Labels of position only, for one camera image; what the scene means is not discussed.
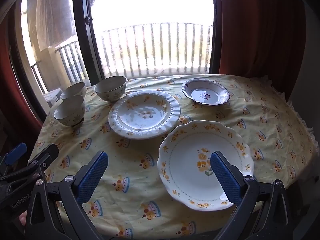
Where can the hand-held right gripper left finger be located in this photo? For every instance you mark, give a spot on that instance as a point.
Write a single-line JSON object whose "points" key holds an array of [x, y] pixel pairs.
{"points": [[92, 177]]}

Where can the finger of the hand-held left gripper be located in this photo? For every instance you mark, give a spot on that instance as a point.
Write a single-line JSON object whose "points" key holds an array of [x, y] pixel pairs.
{"points": [[15, 153], [50, 153]]}

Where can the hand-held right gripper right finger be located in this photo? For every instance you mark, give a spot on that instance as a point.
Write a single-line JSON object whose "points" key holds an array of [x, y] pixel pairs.
{"points": [[226, 180]]}

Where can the scalloped yellow-flower plate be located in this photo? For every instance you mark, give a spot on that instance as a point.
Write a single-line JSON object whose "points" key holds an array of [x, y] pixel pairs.
{"points": [[185, 170]]}

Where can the floral ceramic bowl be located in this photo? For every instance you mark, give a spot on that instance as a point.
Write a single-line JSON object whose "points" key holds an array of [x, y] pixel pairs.
{"points": [[70, 110], [73, 90], [110, 88]]}

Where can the white ribbed-rim plate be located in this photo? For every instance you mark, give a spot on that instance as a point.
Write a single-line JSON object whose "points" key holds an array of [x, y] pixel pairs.
{"points": [[130, 122]]}

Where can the purple-rimmed small plate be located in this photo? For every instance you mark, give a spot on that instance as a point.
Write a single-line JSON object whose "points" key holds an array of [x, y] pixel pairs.
{"points": [[200, 92]]}

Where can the red curtain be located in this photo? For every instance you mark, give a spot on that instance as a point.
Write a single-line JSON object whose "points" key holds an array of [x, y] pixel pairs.
{"points": [[250, 30], [17, 105]]}

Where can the white outdoor air conditioner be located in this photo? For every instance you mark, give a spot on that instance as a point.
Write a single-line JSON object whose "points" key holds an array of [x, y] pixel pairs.
{"points": [[53, 96]]}

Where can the yellow printed tablecloth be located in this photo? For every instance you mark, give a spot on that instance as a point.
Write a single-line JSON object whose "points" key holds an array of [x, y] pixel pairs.
{"points": [[140, 142]]}

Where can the window latch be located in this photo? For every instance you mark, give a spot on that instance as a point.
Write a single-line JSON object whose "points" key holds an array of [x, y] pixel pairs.
{"points": [[87, 20]]}

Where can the hanging sheer white cloth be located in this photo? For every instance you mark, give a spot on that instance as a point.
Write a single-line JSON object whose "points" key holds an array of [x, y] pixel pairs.
{"points": [[55, 10]]}

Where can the balcony railing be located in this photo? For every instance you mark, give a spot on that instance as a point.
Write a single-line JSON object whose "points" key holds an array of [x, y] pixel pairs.
{"points": [[155, 25]]}

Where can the dark window frame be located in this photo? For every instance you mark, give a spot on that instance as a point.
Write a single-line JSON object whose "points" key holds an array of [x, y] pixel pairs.
{"points": [[83, 42]]}

